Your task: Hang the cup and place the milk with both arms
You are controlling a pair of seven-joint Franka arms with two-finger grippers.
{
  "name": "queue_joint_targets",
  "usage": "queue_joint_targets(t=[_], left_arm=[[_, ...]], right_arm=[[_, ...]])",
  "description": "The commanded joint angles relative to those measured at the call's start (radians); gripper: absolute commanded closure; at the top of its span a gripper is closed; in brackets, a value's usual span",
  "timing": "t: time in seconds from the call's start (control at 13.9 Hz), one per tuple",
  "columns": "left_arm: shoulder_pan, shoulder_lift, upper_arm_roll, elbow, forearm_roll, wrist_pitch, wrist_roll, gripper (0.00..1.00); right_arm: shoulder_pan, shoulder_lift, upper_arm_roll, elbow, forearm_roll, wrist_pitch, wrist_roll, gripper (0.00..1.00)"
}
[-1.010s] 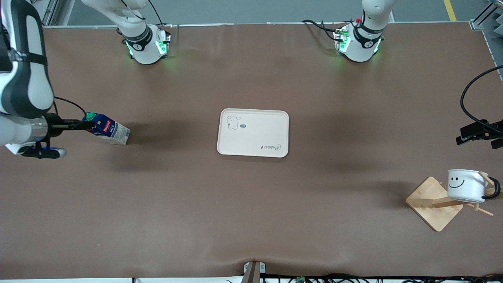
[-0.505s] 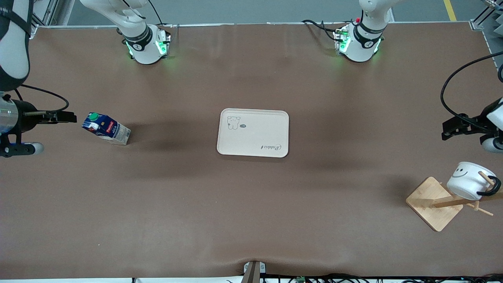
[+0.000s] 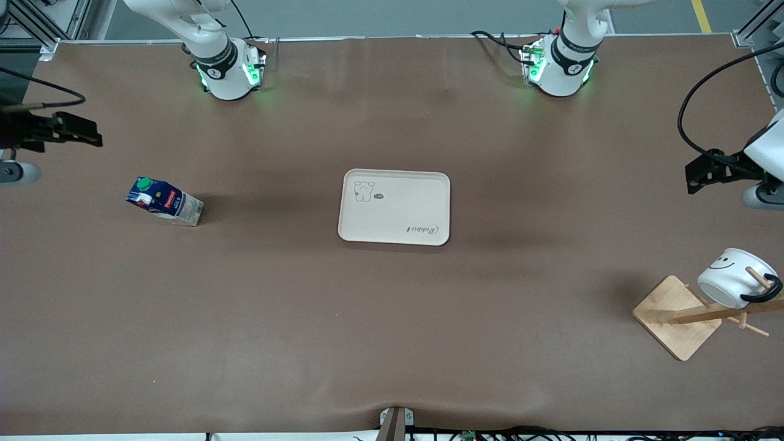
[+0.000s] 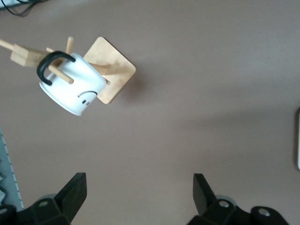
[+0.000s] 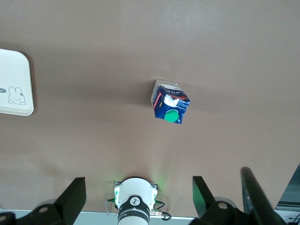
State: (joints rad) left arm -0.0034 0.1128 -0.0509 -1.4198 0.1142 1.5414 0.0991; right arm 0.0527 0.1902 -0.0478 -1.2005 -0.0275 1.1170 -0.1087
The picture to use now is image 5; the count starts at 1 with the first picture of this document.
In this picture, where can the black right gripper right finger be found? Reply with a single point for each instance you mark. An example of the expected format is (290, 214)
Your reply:
(211, 213)

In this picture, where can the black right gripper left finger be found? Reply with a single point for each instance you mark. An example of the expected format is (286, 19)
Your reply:
(68, 204)

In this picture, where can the blue milk carton green cap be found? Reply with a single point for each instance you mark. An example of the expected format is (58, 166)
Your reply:
(170, 105)

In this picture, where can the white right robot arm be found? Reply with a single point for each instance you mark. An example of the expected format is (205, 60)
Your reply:
(134, 194)

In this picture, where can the cream rabbit print tray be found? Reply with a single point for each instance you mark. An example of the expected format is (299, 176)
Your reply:
(14, 77)

